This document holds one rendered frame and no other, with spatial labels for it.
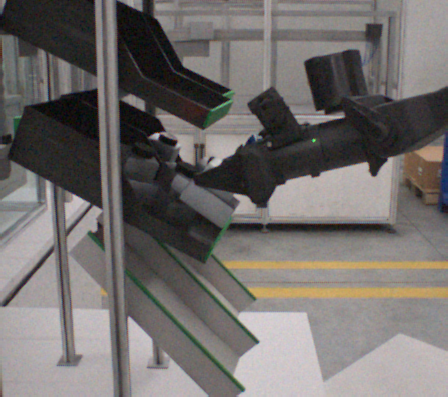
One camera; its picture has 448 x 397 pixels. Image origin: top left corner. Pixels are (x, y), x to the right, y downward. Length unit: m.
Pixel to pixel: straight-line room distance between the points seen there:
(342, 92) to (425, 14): 8.64
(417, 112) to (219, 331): 0.45
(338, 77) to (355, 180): 3.94
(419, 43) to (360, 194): 4.94
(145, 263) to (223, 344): 0.16
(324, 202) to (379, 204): 0.43
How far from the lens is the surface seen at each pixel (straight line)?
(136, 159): 0.75
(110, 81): 0.67
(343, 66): 0.69
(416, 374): 1.17
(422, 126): 0.63
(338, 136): 0.68
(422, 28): 9.29
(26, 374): 1.17
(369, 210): 4.69
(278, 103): 0.66
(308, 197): 4.58
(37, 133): 0.75
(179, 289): 0.88
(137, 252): 0.88
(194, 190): 0.72
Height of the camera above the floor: 1.45
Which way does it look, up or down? 13 degrees down
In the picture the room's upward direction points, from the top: straight up
